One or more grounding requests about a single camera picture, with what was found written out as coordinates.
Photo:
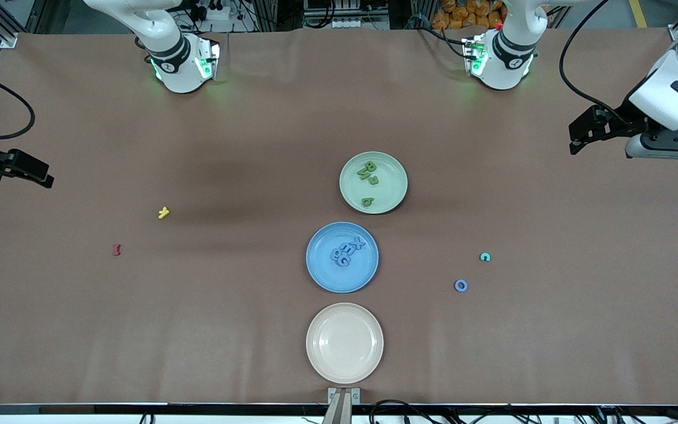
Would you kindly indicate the brown table cover sheet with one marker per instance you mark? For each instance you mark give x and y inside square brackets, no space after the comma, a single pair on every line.
[256,147]

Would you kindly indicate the light green plate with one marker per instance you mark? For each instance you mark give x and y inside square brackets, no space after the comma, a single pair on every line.
[389,182]

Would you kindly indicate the blue plate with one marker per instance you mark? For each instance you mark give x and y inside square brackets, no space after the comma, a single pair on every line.
[342,280]

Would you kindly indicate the blue foam letter E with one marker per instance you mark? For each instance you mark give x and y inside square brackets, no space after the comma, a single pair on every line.
[349,248]

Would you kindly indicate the green foam letter N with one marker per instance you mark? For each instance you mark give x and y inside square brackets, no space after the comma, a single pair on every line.
[364,174]

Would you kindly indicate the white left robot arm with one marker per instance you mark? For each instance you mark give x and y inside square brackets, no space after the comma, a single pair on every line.
[509,53]

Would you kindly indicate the blue foam letter O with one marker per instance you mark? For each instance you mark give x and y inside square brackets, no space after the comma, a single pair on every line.
[456,285]

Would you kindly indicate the bag of orange items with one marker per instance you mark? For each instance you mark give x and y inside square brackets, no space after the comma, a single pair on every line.
[462,15]

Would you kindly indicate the beige plate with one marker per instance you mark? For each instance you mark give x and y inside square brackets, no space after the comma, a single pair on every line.
[345,343]

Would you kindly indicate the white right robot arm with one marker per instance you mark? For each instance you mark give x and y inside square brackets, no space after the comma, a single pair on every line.
[168,53]

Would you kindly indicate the green foam letter P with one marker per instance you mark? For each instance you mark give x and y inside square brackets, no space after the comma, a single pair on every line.
[371,200]

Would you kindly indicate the blue foam letter X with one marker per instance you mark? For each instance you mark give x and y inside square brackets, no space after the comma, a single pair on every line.
[358,244]

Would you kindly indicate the yellow foam letter K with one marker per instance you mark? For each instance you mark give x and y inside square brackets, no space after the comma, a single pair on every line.
[163,212]

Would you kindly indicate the blue foam letter G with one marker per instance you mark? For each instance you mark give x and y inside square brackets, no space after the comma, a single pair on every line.
[346,262]

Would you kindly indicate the grey metal mounting bracket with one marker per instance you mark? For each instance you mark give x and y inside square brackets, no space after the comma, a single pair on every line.
[344,406]

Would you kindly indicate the white power strip with plugs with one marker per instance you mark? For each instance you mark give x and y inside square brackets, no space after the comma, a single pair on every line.
[215,13]

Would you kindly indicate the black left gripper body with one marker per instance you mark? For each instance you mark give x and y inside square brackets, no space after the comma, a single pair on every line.
[626,123]

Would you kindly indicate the blue foam letter a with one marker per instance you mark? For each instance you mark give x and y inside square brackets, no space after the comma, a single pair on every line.
[334,255]

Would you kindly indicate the green foam letter B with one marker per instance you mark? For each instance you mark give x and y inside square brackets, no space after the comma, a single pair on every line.
[369,165]

